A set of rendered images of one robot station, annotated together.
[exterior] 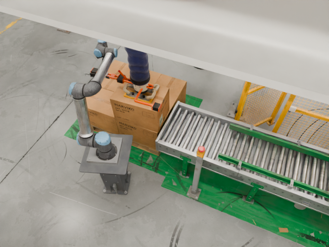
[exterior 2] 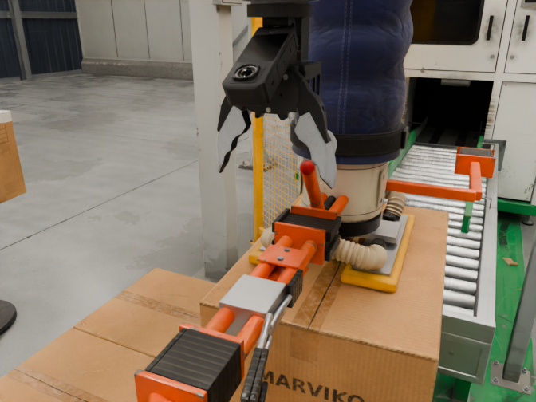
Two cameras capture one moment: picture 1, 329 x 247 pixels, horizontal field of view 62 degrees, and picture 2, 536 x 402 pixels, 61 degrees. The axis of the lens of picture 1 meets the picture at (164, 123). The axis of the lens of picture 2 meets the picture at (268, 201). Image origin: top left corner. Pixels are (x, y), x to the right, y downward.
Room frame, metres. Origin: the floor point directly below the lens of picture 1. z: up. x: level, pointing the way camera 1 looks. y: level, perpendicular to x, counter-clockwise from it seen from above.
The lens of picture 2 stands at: (2.44, 1.17, 1.40)
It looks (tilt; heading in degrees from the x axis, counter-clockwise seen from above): 21 degrees down; 270
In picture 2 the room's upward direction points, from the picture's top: straight up
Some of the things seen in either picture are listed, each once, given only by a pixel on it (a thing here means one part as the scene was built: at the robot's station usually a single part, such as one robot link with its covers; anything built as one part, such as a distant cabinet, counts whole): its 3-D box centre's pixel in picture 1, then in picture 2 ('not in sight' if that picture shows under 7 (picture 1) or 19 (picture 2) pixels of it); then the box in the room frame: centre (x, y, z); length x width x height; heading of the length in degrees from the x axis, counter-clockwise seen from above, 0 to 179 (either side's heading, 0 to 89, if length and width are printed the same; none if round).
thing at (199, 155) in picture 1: (197, 174); (535, 274); (1.42, -0.35, 0.50); 0.07 x 0.07 x 1.00; 65
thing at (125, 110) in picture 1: (141, 104); (342, 324); (2.27, 0.28, 0.74); 0.60 x 0.40 x 0.40; 69
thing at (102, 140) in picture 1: (103, 141); not in sight; (1.58, 0.64, 0.96); 0.17 x 0.15 x 0.18; 79
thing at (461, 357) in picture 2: (168, 126); (368, 330); (2.12, -0.05, 0.47); 0.70 x 0.03 x 0.15; 155
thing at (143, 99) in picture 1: (138, 95); (383, 238); (2.20, 0.30, 0.97); 0.34 x 0.10 x 0.05; 68
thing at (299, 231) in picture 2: (121, 78); (306, 233); (2.38, 0.49, 1.08); 0.10 x 0.08 x 0.06; 158
